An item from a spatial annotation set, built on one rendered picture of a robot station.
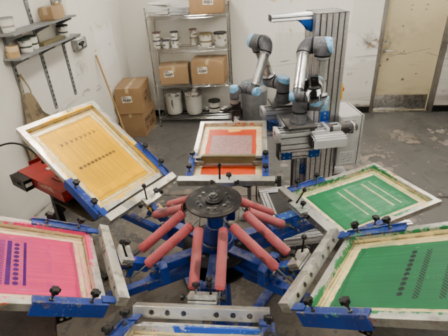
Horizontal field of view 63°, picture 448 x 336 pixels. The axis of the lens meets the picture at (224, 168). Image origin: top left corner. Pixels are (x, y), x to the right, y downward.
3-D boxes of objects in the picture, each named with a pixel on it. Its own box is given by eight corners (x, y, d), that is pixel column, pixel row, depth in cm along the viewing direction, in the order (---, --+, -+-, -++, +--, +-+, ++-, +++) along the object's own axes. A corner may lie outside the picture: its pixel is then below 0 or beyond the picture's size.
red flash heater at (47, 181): (19, 181, 283) (13, 168, 277) (70, 157, 315) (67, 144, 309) (65, 205, 251) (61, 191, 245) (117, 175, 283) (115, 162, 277)
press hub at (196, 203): (202, 328, 277) (183, 174, 210) (254, 330, 273) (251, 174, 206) (194, 379, 244) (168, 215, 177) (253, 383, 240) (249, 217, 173)
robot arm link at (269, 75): (275, 92, 331) (256, 41, 293) (263, 89, 341) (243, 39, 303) (283, 83, 334) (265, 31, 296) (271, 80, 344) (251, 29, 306)
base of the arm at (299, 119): (305, 117, 297) (306, 106, 292) (311, 125, 284) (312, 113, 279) (287, 119, 296) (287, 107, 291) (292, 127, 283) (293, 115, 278)
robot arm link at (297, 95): (296, 33, 258) (287, 98, 248) (312, 33, 255) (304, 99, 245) (297, 42, 269) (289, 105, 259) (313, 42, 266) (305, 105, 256)
